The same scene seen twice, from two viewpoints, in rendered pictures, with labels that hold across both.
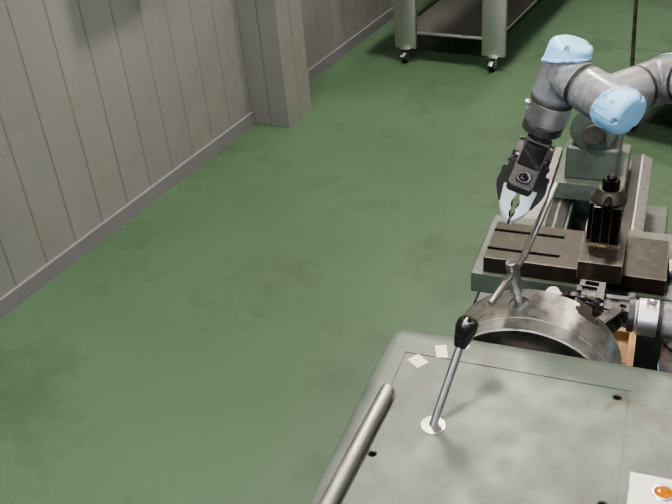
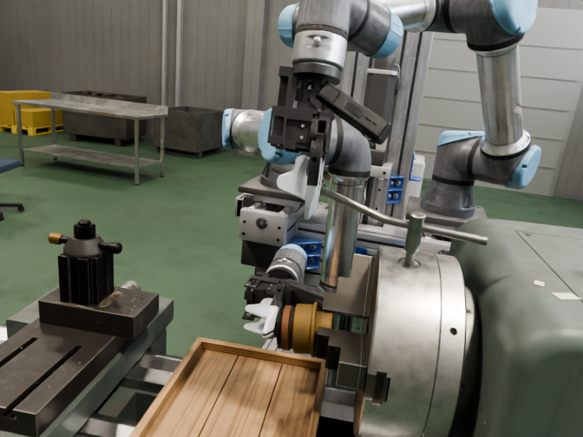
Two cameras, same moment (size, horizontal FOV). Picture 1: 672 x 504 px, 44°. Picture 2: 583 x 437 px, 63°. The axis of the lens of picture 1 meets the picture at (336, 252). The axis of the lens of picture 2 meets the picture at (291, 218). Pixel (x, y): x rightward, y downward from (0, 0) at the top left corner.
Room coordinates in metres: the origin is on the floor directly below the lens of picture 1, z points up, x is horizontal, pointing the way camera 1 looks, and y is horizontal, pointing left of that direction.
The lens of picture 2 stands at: (1.53, 0.29, 1.49)
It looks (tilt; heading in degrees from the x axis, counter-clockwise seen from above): 17 degrees down; 254
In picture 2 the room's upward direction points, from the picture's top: 6 degrees clockwise
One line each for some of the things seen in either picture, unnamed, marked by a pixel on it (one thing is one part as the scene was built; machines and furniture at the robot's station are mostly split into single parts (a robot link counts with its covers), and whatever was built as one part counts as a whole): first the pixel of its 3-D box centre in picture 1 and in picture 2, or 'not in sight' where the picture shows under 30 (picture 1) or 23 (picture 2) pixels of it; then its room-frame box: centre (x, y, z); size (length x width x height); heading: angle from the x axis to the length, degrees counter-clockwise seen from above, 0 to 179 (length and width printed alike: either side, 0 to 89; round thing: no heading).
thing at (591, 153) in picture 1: (596, 136); not in sight; (2.25, -0.82, 1.01); 0.30 x 0.20 x 0.29; 156
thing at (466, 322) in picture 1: (466, 331); not in sight; (0.92, -0.17, 1.38); 0.04 x 0.03 x 0.05; 156
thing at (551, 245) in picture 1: (575, 256); (68, 342); (1.71, -0.60, 0.95); 0.43 x 0.18 x 0.04; 66
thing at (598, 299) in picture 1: (603, 308); (271, 294); (1.33, -0.53, 1.08); 0.12 x 0.09 x 0.08; 66
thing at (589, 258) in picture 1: (603, 249); (99, 308); (1.66, -0.65, 1.00); 0.20 x 0.10 x 0.05; 156
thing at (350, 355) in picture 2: not in sight; (349, 360); (1.26, -0.29, 1.09); 0.12 x 0.11 x 0.05; 66
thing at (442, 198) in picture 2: not in sight; (449, 192); (0.75, -0.87, 1.21); 0.15 x 0.15 x 0.10
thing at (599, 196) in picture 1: (610, 193); (85, 243); (1.69, -0.66, 1.13); 0.08 x 0.08 x 0.03
